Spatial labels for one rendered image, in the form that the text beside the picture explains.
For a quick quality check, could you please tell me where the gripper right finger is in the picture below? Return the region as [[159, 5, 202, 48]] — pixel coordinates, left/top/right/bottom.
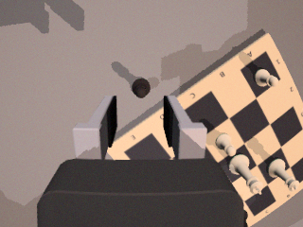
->
[[163, 96, 207, 159]]

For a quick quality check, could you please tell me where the white pawn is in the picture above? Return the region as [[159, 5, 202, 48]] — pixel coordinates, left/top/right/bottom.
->
[[215, 133, 236, 156], [255, 69, 278, 87]]

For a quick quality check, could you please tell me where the chessboard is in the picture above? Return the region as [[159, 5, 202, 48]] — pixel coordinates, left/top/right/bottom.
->
[[107, 33, 303, 227]]

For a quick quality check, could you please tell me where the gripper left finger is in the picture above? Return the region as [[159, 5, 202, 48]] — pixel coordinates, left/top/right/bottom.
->
[[73, 96, 117, 159]]

